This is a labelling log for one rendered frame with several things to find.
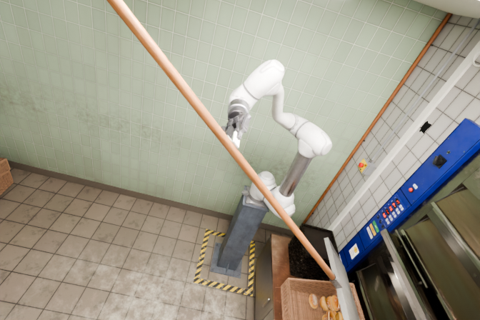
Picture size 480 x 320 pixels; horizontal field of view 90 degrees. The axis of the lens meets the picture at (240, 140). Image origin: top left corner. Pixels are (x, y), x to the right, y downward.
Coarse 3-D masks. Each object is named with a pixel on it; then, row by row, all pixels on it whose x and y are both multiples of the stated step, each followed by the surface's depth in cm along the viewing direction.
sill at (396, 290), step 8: (384, 256) 162; (384, 264) 157; (384, 272) 155; (392, 272) 154; (392, 280) 149; (392, 288) 146; (400, 288) 146; (400, 296) 141; (400, 304) 138; (408, 304) 139; (400, 312) 137; (408, 312) 135
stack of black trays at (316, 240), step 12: (300, 228) 203; (312, 228) 202; (312, 240) 192; (300, 252) 190; (324, 252) 186; (336, 252) 188; (300, 264) 187; (312, 264) 187; (300, 276) 196; (312, 276) 196; (324, 276) 194
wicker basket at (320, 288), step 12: (288, 288) 174; (300, 288) 184; (312, 288) 184; (324, 288) 182; (288, 300) 169; (300, 300) 182; (288, 312) 164; (300, 312) 175; (312, 312) 178; (324, 312) 180; (336, 312) 177; (360, 312) 162
